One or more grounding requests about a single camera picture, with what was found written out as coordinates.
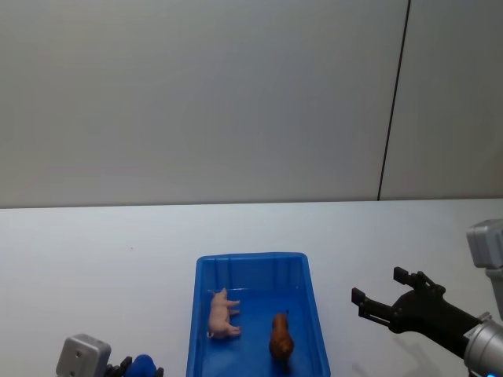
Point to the pink toy pig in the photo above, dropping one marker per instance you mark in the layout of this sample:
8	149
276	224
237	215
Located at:
220	316

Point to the blue plastic bin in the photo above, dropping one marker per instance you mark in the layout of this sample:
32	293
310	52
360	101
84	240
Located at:
302	314

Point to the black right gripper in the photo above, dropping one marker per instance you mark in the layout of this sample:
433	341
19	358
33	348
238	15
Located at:
428	312

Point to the blue toy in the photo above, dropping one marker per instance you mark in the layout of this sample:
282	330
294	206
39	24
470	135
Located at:
142	366

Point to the brown toy animal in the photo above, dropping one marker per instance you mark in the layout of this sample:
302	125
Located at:
280	337

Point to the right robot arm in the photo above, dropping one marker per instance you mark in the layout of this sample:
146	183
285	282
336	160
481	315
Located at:
487	243

